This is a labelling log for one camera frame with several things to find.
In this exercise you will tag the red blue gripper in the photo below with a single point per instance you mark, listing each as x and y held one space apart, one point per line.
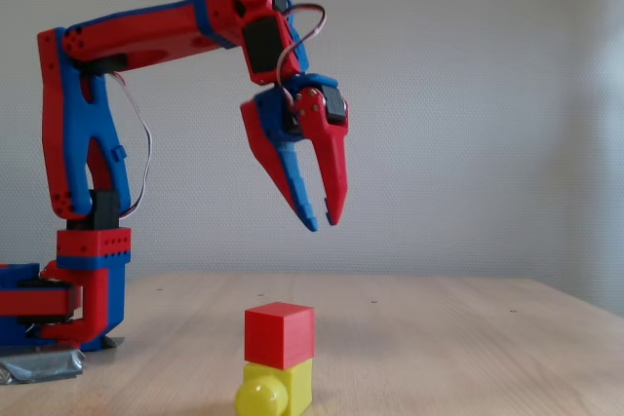
269 116

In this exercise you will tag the red cube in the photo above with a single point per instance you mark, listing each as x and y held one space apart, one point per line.
278 335

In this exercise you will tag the red blue robot arm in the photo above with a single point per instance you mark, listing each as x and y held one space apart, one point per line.
136 41

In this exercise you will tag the red blue robot base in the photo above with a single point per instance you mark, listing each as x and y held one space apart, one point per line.
29 301

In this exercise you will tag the yellow cube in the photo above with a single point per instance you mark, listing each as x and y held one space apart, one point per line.
292 387

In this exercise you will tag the grey duct tape piece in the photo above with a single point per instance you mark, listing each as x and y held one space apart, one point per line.
41 362

